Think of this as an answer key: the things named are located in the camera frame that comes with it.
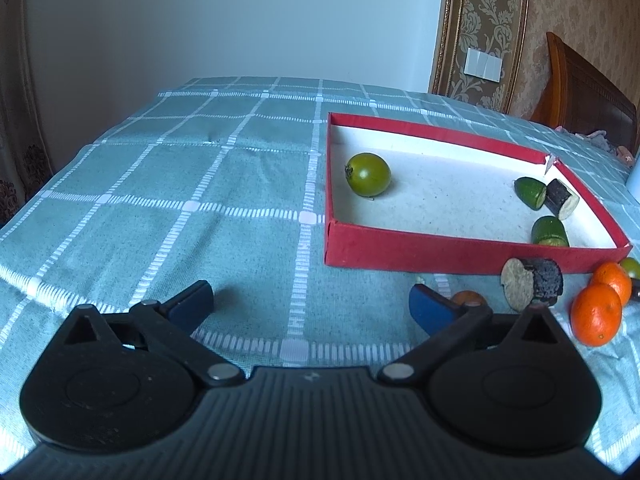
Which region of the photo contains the gold framed wallpaper panel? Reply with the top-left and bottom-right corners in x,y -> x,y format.
428,0 -> 532,113

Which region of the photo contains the red cardboard box tray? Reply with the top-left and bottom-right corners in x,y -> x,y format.
324,112 -> 633,276

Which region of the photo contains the brown wooden headboard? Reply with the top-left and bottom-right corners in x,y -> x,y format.
530,31 -> 640,156

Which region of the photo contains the white wall light switch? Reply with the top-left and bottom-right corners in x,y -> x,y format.
464,47 -> 504,82

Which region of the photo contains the green checked tablecloth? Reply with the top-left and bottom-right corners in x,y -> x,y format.
0,76 -> 640,471

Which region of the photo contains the green cucumber piece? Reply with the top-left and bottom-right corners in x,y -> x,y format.
531,215 -> 570,248
514,176 -> 548,212

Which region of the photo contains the pink cloth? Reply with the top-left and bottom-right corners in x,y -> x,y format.
552,125 -> 636,166

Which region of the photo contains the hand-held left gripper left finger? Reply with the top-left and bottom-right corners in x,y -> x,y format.
64,280 -> 247,388

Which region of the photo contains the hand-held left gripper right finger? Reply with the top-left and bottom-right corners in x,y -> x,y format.
376,283 -> 576,387

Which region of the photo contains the dark eggplant piece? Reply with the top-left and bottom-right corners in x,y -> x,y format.
501,257 -> 565,313
544,178 -> 581,221

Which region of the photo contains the brown longan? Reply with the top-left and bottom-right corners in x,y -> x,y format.
450,290 -> 488,308

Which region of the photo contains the mandarin orange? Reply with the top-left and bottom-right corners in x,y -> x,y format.
592,261 -> 632,306
570,282 -> 623,347

